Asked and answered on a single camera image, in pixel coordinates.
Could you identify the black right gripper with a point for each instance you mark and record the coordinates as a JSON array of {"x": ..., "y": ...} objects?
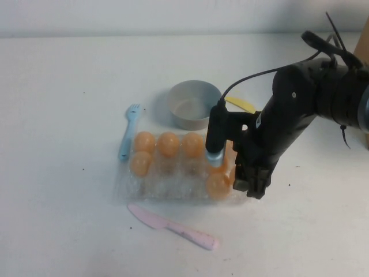
[{"x": 256, "y": 153}]

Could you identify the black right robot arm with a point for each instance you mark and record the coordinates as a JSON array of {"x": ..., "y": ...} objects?
[{"x": 302, "y": 95}]

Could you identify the clear plastic egg tray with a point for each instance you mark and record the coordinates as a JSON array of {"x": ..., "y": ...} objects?
[{"x": 173, "y": 187}]

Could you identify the brown cardboard box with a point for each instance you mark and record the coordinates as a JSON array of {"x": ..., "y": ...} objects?
[{"x": 361, "y": 43}]

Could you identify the yellow plastic knife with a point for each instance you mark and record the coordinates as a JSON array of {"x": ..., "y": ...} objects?
[{"x": 242, "y": 104}]

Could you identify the grey round bowl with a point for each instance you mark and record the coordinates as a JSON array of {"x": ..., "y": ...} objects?
[{"x": 187, "y": 121}]

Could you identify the pink plastic knife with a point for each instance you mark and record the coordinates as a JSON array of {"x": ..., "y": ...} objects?
[{"x": 161, "y": 223}]

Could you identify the black zip tie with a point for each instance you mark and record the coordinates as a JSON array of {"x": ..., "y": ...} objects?
[
  {"x": 335, "y": 29},
  {"x": 345, "y": 138}
]

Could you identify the light blue plastic fork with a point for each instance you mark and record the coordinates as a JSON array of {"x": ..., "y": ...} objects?
[{"x": 127, "y": 135}]

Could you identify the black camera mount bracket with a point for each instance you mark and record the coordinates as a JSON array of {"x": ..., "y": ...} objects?
[{"x": 237, "y": 124}]

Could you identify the black wrist camera silver lens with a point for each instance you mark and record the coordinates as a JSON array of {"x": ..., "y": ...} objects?
[{"x": 216, "y": 130}]

